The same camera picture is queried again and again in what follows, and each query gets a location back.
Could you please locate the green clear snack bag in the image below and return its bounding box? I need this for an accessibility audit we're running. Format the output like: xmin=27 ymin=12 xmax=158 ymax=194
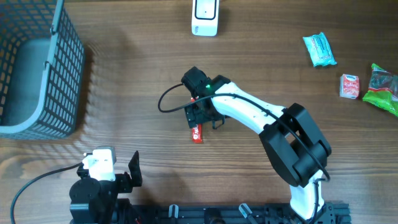
xmin=363 ymin=63 xmax=397 ymax=116

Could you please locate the pale teal snack packet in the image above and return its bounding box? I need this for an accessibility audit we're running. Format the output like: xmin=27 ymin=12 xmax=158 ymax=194
xmin=303 ymin=32 xmax=337 ymax=67

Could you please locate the black right camera cable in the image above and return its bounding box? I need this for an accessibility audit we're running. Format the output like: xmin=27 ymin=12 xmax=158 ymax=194
xmin=157 ymin=83 xmax=331 ymax=223

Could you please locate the dark grey mesh basket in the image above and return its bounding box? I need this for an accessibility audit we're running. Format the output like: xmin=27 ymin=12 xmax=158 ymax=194
xmin=1 ymin=0 xmax=85 ymax=139

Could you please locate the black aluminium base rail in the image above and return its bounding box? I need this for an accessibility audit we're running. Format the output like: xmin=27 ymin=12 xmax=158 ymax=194
xmin=133 ymin=203 xmax=352 ymax=224

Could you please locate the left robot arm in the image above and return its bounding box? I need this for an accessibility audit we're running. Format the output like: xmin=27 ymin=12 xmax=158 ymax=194
xmin=69 ymin=147 xmax=143 ymax=223

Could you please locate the small red snack packet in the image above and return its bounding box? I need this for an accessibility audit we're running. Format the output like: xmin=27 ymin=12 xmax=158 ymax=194
xmin=340 ymin=74 xmax=360 ymax=99

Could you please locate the white barcode scanner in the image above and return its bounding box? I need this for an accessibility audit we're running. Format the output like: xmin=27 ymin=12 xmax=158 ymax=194
xmin=192 ymin=0 xmax=220 ymax=37

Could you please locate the red snack wrapper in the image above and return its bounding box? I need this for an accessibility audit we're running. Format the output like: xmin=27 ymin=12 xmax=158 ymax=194
xmin=190 ymin=96 xmax=203 ymax=144

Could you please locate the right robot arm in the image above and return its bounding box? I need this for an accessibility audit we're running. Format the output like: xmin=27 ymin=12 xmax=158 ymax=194
xmin=181 ymin=67 xmax=331 ymax=223

